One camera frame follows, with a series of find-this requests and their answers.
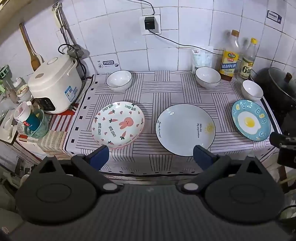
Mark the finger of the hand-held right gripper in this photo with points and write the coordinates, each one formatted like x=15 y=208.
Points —
x=276 y=138

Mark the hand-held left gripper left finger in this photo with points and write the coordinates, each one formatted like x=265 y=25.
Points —
x=101 y=155

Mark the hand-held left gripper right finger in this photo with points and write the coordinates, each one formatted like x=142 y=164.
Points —
x=201 y=155

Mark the pale blue sun plate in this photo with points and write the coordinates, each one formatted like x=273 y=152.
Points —
x=185 y=129

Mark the blue fried egg plate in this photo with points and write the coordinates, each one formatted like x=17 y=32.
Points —
x=251 y=119

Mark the bunny print plate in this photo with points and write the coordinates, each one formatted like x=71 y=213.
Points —
x=115 y=125

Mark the beige checked cloth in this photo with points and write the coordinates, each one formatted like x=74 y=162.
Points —
x=52 y=142

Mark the black wok with lid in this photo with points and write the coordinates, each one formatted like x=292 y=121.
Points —
x=275 y=85

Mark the small white bowl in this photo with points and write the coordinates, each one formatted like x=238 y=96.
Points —
x=252 y=90

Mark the red striped cloth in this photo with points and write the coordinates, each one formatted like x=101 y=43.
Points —
x=59 y=121

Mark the green plastic basket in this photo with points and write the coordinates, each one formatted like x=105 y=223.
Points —
x=40 y=132

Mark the striped white tablecloth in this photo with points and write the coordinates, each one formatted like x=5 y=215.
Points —
x=148 y=92

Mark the clear vinegar bottle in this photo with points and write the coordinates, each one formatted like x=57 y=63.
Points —
x=247 y=64

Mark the white rice cooker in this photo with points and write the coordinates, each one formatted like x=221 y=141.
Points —
x=55 y=85

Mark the white red cup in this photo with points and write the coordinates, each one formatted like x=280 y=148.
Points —
x=22 y=112

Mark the yellow label cooking wine bottle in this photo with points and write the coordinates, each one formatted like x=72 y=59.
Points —
x=229 y=60

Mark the clear plastic bag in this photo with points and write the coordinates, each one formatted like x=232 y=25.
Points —
x=201 y=59

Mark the small glass jar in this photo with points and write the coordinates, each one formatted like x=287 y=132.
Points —
x=22 y=90

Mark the wooden spatula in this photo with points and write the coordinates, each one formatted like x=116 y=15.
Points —
x=34 y=59

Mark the hanging metal utensils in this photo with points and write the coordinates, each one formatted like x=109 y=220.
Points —
x=64 y=30

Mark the black plug adapter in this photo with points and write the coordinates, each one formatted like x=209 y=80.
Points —
x=149 y=23

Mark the white wall sticker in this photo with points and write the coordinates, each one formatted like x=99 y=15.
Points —
x=108 y=64

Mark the dark blue wall sticker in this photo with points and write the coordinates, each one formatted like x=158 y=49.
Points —
x=274 y=16

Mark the white wall socket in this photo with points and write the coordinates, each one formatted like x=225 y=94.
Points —
x=142 y=23

